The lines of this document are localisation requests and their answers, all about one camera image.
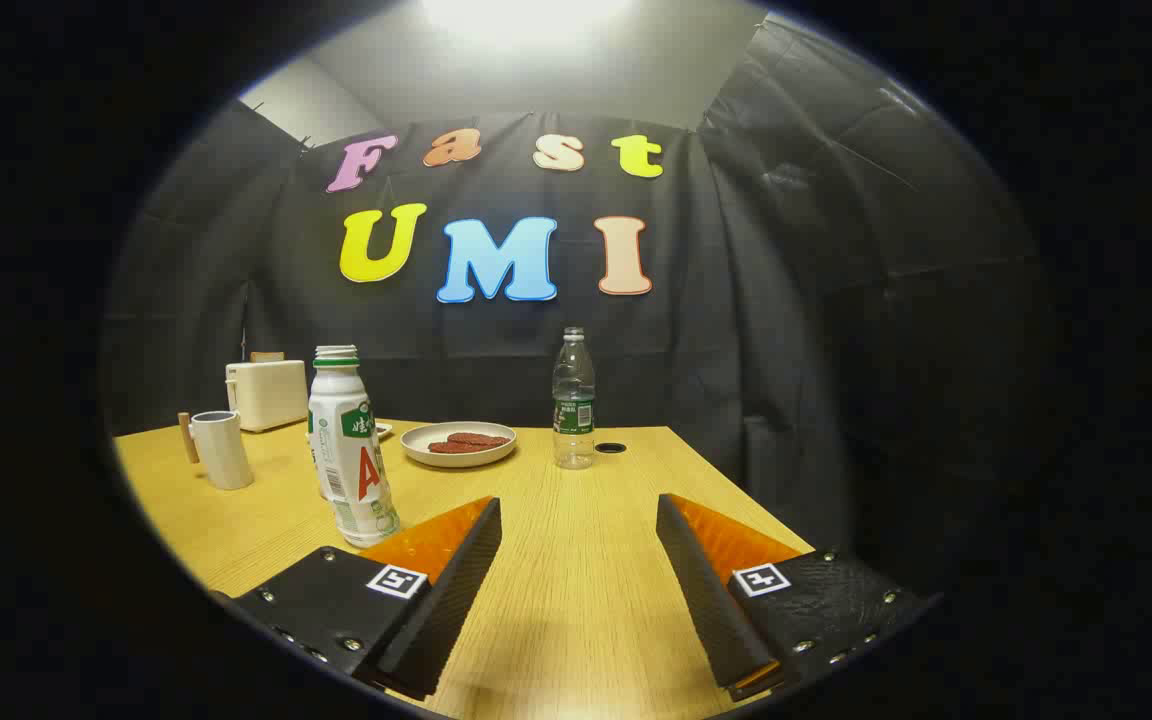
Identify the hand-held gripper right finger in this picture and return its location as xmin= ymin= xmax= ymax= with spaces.
xmin=656 ymin=493 xmax=937 ymax=703

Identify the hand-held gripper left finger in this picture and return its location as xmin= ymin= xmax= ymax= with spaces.
xmin=231 ymin=497 xmax=503 ymax=701

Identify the white juice bottle green ring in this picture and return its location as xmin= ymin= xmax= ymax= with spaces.
xmin=308 ymin=345 xmax=401 ymax=549

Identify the white cup wooden handle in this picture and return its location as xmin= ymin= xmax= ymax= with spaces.
xmin=177 ymin=410 xmax=255 ymax=491

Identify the clear plastic water bottle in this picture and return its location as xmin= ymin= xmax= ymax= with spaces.
xmin=552 ymin=327 xmax=597 ymax=470

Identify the wooden table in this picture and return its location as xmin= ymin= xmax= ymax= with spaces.
xmin=114 ymin=420 xmax=817 ymax=720

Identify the white round plate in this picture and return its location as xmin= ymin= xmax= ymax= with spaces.
xmin=401 ymin=421 xmax=518 ymax=469

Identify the black backdrop cloth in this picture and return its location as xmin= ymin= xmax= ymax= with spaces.
xmin=101 ymin=15 xmax=1047 ymax=601

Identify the cream toaster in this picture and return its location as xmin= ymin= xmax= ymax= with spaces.
xmin=225 ymin=358 xmax=310 ymax=433

